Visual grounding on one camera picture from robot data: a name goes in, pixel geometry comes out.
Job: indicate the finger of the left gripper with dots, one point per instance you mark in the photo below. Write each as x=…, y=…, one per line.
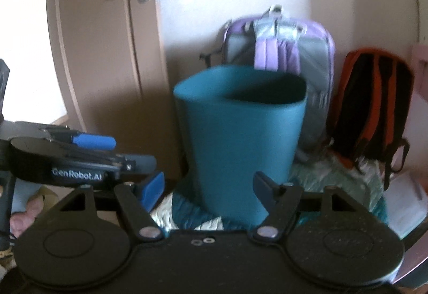
x=81, y=139
x=110, y=164

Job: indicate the black orange backpack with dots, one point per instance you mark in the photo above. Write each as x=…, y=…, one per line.
x=368, y=114

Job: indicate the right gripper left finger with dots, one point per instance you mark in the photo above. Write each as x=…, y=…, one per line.
x=135, y=203

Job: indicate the purple grey backpack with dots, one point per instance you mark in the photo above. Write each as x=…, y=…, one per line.
x=273, y=41

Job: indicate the beige wooden door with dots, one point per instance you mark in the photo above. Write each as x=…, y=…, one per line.
x=112, y=73

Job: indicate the person's hand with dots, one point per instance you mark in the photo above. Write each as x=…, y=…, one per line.
x=21, y=221

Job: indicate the teal plastic trash bin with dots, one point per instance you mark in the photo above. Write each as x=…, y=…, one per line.
x=234, y=122

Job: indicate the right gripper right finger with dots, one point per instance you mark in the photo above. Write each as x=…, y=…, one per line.
x=281, y=201

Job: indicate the teal patterned rug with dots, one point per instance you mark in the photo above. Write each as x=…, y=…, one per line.
x=179, y=210

